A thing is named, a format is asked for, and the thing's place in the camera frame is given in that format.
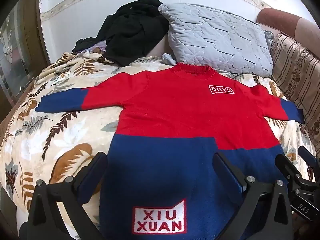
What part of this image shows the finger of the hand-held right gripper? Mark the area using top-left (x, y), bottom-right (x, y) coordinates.
top-left (297, 145), bottom-right (320, 171)
top-left (274, 154), bottom-right (303, 191)

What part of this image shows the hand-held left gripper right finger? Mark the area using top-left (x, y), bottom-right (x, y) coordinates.
top-left (212, 152), bottom-right (293, 240)

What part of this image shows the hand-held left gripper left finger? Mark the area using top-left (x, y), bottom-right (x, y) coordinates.
top-left (19, 152), bottom-right (108, 240)

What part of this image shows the red and blue knit sweater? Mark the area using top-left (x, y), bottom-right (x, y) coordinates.
top-left (35, 63), bottom-right (305, 236)

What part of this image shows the black clothes pile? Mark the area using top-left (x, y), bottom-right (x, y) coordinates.
top-left (72, 0), bottom-right (170, 67)

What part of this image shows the leaf print blanket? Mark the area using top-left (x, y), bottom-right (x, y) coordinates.
top-left (0, 52), bottom-right (316, 240)

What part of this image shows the striped patterned cushion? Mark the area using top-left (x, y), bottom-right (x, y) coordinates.
top-left (270, 33), bottom-right (320, 155)

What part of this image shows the purple cloth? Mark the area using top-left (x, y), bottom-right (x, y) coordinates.
top-left (75, 40), bottom-right (108, 54)

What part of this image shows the grey quilted pillow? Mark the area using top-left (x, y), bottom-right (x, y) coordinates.
top-left (158, 3), bottom-right (275, 78)

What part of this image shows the pale pink pillow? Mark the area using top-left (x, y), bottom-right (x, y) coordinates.
top-left (146, 36), bottom-right (173, 57)

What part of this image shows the glass door cabinet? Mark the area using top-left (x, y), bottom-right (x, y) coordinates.
top-left (0, 0), bottom-right (49, 105)

